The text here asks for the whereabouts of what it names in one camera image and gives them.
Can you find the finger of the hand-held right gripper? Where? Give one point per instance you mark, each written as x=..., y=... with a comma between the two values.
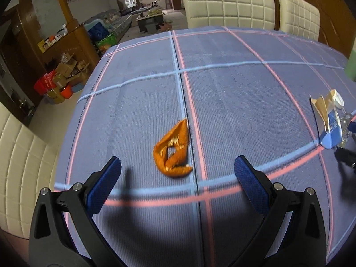
x=346, y=155
x=352, y=126

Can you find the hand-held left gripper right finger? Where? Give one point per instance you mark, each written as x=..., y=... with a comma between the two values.
x=250, y=183

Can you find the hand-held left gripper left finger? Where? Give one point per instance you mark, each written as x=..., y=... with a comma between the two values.
x=104, y=183

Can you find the small blue carton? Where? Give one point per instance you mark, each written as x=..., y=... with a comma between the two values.
x=328, y=122

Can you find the orange peel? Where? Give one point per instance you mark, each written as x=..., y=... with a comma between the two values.
x=173, y=150

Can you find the silver blister pack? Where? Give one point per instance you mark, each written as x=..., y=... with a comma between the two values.
x=346, y=122

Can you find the green canister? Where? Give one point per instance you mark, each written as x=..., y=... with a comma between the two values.
x=351, y=66

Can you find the cream quilted chair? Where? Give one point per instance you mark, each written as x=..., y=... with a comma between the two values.
x=299, y=14
x=25, y=172
x=228, y=2

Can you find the purple plaid tablecloth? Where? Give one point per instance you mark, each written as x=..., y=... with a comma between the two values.
x=236, y=103

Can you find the orange bucket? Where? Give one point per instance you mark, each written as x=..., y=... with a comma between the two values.
x=66, y=91

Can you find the pile of cardboard boxes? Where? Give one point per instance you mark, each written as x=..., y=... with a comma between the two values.
x=68, y=71

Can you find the red bag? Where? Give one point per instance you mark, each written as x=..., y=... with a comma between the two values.
x=46, y=80

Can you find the wooden door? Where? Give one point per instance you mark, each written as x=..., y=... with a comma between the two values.
x=336, y=8

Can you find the wooden partition cabinet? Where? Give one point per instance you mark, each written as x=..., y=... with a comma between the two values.
x=75, y=47

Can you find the green printed bag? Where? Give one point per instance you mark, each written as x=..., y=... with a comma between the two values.
x=107, y=42

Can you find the blue bag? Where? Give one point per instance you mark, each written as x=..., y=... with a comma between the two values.
x=97, y=31

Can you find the row of small containers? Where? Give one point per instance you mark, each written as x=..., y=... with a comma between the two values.
x=52, y=39

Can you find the grey coffee table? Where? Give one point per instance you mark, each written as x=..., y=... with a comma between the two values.
x=148, y=21

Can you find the wooden stool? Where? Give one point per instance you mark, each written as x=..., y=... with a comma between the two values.
x=168, y=3

